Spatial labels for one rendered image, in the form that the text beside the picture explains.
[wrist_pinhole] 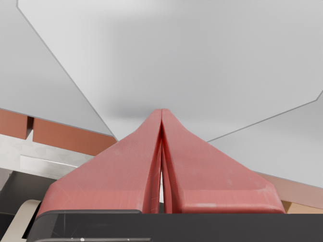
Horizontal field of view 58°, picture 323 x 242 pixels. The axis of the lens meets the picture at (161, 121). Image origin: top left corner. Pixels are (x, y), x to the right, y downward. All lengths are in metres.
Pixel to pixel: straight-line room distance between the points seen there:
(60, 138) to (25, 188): 0.72
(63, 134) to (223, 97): 0.13
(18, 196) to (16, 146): 0.48
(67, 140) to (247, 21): 0.16
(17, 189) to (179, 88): 0.82
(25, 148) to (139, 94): 0.31
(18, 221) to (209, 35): 0.44
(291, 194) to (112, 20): 0.22
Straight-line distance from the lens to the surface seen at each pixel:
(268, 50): 0.18
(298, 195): 0.30
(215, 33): 0.17
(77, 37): 0.17
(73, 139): 0.24
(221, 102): 0.19
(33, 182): 0.98
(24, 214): 0.55
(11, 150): 0.48
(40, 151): 0.46
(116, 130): 0.20
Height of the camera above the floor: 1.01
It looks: 56 degrees down
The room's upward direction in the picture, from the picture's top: 179 degrees counter-clockwise
